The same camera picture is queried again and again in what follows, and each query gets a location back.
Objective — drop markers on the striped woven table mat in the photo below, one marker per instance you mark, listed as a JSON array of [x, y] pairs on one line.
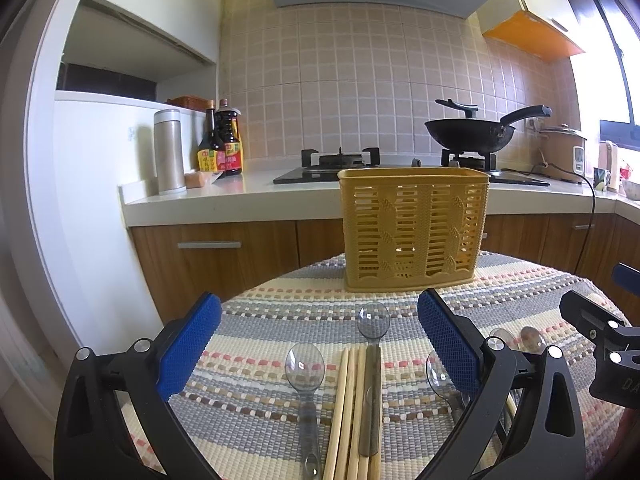
[[241, 412]]

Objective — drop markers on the black gas stove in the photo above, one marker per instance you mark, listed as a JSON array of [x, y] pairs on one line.
[[315, 167]]

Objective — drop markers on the orange wall cabinet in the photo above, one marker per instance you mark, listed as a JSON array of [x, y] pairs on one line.
[[534, 36]]

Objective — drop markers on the brown rice cooker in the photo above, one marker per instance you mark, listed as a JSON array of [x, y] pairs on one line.
[[563, 154]]

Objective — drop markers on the yellow plastic utensil basket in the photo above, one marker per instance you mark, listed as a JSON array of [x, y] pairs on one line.
[[411, 228]]

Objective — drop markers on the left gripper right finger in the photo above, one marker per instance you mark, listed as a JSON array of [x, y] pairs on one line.
[[523, 420]]

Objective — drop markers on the steel thermos flask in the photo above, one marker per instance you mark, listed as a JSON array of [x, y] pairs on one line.
[[168, 152]]

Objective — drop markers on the woven basket on shelf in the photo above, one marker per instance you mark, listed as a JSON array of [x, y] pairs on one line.
[[191, 103]]

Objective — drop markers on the dark soy sauce bottle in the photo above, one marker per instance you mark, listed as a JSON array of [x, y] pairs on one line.
[[208, 149]]

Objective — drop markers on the large soy sauce bottle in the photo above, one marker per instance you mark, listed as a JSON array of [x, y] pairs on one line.
[[228, 129]]

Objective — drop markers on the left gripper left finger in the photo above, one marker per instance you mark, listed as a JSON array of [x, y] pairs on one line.
[[92, 440]]

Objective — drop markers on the clear plastic spoon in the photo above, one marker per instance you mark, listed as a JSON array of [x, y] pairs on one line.
[[304, 370], [373, 323], [444, 387]]

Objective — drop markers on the beige electric kettle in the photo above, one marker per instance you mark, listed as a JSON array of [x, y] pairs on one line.
[[608, 160]]

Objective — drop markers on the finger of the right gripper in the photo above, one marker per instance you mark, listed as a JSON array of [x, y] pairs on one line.
[[627, 277], [594, 322]]

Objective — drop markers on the dark mug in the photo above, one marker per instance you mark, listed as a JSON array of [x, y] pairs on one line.
[[601, 178]]

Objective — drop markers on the small pink box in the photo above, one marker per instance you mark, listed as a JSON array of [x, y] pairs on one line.
[[199, 179]]

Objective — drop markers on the black wok with lid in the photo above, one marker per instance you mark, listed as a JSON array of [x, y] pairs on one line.
[[475, 135]]

